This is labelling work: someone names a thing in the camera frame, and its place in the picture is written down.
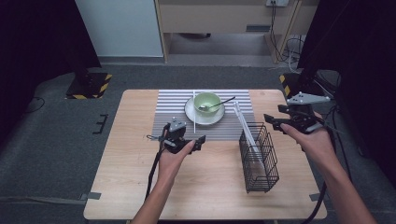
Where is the long black floor cable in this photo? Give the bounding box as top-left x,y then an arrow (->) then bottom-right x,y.
330,104 -> 366,224

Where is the white cable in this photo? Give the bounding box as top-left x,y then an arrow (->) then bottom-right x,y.
287,36 -> 305,75

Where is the black stand base striped edge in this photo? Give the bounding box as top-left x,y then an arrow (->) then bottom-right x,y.
65,72 -> 113,101
278,73 -> 327,102

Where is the black socket cable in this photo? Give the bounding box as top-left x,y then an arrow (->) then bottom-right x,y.
269,1 -> 290,63

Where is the thin black floor cable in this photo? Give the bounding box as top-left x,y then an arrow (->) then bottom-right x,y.
26,96 -> 47,115

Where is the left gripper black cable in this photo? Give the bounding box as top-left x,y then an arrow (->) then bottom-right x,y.
145,123 -> 171,201

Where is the black wire basket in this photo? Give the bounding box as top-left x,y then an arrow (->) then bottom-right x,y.
238,121 -> 280,194

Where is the striped grey placemat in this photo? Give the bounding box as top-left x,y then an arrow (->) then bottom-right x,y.
150,89 -> 256,142

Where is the wooden desk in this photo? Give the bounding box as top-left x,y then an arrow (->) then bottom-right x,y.
154,0 -> 321,63

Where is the dark curtain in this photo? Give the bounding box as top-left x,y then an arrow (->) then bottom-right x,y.
297,0 -> 396,188
0,0 -> 103,147

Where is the person's right hand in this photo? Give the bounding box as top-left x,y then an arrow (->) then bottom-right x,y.
279,111 -> 336,163

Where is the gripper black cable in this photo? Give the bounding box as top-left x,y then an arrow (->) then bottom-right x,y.
300,124 -> 338,224
145,123 -> 171,201

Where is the metal spoon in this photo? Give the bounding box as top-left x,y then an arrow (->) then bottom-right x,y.
199,95 -> 236,112

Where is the green bowl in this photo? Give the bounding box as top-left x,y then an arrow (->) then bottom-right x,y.
193,91 -> 222,118

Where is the white plate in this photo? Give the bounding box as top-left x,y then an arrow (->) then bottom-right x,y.
184,94 -> 226,126

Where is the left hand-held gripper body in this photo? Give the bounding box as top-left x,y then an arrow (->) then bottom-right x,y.
162,117 -> 191,155

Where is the person's left hand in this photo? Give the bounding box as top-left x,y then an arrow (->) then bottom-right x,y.
158,139 -> 196,185

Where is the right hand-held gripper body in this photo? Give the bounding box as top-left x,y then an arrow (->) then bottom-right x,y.
286,91 -> 331,135

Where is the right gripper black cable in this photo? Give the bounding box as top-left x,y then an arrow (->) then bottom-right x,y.
300,124 -> 338,224

